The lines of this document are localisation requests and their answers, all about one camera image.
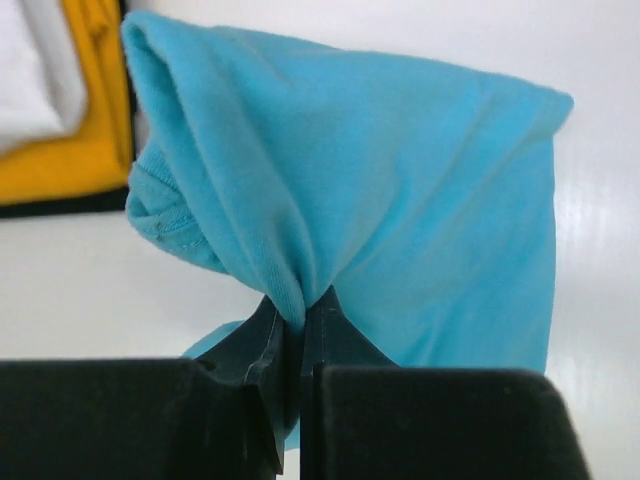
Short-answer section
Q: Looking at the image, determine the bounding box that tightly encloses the turquoise t shirt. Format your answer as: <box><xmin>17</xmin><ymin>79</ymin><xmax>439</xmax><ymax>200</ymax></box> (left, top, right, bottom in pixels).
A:
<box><xmin>121</xmin><ymin>11</ymin><xmax>573</xmax><ymax>370</ymax></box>

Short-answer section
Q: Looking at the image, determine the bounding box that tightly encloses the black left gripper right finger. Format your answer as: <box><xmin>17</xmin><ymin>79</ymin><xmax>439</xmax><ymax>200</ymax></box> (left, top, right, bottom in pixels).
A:
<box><xmin>300</xmin><ymin>290</ymin><xmax>590</xmax><ymax>480</ymax></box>

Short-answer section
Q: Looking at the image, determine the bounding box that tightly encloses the folded white t shirt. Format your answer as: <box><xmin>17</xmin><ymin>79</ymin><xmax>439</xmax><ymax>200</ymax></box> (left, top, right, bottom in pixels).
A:
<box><xmin>1</xmin><ymin>0</ymin><xmax>88</xmax><ymax>153</ymax></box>

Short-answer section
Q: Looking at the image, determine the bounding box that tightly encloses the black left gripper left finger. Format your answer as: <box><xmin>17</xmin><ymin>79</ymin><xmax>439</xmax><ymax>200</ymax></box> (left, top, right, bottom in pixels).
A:
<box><xmin>1</xmin><ymin>300</ymin><xmax>286</xmax><ymax>479</ymax></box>

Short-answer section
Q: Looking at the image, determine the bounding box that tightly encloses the folded yellow t shirt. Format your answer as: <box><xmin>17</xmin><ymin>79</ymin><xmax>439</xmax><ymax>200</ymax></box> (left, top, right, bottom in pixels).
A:
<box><xmin>1</xmin><ymin>1</ymin><xmax>133</xmax><ymax>206</ymax></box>

